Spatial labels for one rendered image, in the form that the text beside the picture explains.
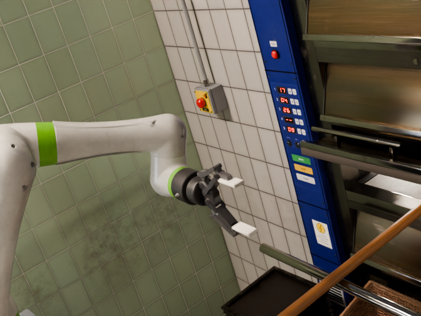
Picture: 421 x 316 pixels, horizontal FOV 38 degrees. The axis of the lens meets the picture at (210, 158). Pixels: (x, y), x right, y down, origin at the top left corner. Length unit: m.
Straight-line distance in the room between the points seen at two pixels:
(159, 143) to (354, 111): 0.59
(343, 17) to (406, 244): 0.74
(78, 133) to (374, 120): 0.83
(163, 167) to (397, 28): 0.71
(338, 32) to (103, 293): 1.53
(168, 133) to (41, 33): 0.89
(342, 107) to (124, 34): 1.02
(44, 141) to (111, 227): 1.09
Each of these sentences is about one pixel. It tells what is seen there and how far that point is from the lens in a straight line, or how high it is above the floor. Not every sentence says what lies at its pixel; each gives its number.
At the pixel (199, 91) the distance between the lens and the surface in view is 2.38.
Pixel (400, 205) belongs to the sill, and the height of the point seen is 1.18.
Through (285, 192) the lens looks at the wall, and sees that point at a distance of 2.36.
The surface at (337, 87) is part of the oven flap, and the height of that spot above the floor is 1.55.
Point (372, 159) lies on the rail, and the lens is 1.70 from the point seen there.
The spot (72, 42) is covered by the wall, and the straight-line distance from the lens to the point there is 2.44.
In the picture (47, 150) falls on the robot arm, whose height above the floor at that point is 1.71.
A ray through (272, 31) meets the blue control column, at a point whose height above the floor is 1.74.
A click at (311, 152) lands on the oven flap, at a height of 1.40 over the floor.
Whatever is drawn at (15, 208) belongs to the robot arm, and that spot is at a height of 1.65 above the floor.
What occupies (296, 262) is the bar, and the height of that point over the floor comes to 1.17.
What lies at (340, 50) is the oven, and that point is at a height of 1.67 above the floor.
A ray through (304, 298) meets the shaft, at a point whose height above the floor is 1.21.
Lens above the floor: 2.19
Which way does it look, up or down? 23 degrees down
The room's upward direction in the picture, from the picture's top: 17 degrees counter-clockwise
